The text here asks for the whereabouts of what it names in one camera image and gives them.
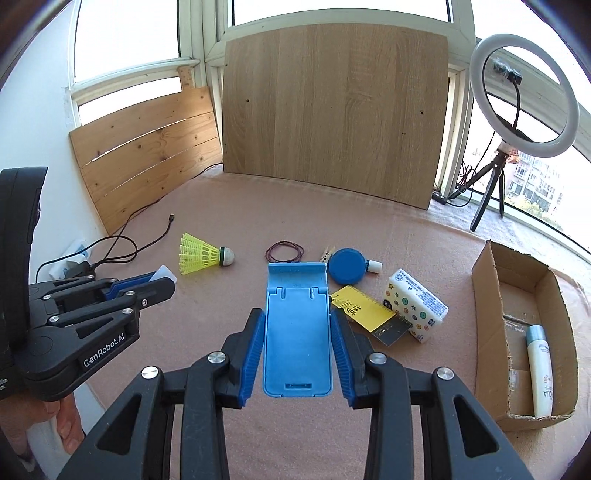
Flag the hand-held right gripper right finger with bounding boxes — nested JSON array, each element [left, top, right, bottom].
[[329, 309, 536, 480]]

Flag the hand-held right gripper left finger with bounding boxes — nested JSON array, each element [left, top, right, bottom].
[[55, 308, 266, 480]]

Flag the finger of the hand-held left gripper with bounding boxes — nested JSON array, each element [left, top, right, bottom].
[[30, 278, 177, 345], [28, 271, 158, 311]]

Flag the blue phone stand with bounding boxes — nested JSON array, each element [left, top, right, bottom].
[[262, 261, 334, 398]]

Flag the yellow card scraper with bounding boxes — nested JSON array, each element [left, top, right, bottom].
[[330, 285, 413, 347]]

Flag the yellow shuttlecock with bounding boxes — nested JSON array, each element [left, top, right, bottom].
[[178, 233, 235, 276]]

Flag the blue round case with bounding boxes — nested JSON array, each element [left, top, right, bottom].
[[329, 248, 368, 285]]

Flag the brown hair ties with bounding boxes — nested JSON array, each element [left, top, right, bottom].
[[265, 241, 305, 263]]

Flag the cardboard box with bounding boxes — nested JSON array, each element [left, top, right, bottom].
[[471, 240, 580, 432]]

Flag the person's left hand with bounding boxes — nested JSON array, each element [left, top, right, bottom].
[[0, 394, 86, 460]]

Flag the black power adapter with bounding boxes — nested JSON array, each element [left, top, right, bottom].
[[65, 261, 95, 280]]

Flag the white power strip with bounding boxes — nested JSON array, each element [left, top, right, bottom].
[[48, 240, 88, 278]]

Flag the patterned tissue pack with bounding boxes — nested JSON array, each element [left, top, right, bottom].
[[382, 269, 450, 344]]

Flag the wooden slat panel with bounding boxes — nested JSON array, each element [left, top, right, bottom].
[[69, 85, 222, 235]]

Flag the white lotion bottle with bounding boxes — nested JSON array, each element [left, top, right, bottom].
[[525, 324, 555, 418]]

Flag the grey checked cloth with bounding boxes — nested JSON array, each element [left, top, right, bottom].
[[434, 203, 591, 287]]

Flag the black tripod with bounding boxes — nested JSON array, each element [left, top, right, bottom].
[[470, 143, 509, 232]]

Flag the large wooden board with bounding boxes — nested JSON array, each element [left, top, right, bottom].
[[222, 24, 450, 212]]

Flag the black usb cable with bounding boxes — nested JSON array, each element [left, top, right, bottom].
[[36, 213, 176, 283]]

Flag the white ring light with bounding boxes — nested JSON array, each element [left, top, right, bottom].
[[470, 36, 580, 158]]

